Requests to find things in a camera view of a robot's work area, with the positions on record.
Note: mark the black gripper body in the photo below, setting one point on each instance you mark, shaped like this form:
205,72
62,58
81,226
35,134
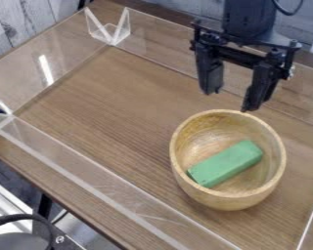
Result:
268,48

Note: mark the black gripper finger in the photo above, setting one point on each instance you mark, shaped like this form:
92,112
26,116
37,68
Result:
210,69
260,91

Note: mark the green rectangular block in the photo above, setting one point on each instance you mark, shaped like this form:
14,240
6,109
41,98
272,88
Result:
226,164

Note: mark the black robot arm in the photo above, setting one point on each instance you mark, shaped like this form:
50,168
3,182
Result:
250,18

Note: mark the light wooden bowl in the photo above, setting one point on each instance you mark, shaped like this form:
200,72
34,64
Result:
205,134

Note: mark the black table leg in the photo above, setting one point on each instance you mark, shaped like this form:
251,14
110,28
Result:
45,206

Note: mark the clear acrylic corner bracket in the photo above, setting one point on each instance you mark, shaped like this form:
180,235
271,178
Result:
110,33

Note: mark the clear acrylic tray wall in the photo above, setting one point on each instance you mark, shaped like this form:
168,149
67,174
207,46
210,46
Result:
93,110

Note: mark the black metal bracket with screw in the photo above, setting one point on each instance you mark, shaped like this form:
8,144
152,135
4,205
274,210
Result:
58,240

